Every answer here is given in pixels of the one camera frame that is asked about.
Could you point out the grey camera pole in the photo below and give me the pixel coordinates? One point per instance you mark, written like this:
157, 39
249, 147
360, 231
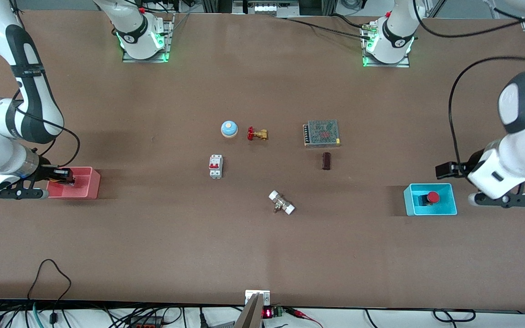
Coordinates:
251, 316

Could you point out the silver table edge bracket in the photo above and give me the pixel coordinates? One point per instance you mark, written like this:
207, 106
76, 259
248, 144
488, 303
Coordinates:
249, 296

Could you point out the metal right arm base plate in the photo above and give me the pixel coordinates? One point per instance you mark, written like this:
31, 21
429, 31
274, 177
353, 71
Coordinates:
169, 27

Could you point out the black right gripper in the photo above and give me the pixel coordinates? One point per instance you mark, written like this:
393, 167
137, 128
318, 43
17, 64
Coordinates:
47, 173

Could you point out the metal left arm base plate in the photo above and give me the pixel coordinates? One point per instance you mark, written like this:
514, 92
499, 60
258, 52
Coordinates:
401, 64

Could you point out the dark brown rectangular block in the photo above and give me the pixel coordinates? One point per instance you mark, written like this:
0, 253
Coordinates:
326, 161

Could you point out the red push button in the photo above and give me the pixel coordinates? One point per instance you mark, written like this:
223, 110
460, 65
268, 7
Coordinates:
433, 197

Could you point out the pink plastic box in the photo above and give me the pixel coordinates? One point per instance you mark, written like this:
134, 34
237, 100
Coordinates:
84, 189

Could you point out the silver control unit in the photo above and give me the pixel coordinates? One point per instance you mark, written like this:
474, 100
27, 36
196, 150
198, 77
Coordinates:
267, 8

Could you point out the white-ended metal pipe fitting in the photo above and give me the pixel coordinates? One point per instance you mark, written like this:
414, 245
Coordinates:
281, 202

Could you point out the blue round dome button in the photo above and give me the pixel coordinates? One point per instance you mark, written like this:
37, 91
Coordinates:
229, 129

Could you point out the blue plastic box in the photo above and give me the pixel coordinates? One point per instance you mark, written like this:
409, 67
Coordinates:
415, 205

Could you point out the metal mesh power supply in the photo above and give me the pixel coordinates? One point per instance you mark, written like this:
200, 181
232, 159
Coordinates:
321, 133

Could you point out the white circuit breaker red switches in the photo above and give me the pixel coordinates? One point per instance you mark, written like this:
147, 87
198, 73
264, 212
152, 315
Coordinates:
215, 166

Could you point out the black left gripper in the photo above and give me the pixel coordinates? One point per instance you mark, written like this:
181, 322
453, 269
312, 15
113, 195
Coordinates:
464, 167

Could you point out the red digit display module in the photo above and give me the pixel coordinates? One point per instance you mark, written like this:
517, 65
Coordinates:
267, 313

